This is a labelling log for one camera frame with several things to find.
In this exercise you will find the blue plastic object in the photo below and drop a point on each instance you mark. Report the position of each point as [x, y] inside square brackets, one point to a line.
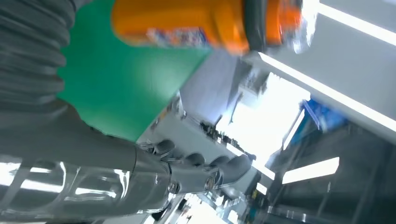
[321, 119]

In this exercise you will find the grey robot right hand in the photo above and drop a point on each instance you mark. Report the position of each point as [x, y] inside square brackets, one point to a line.
[77, 160]

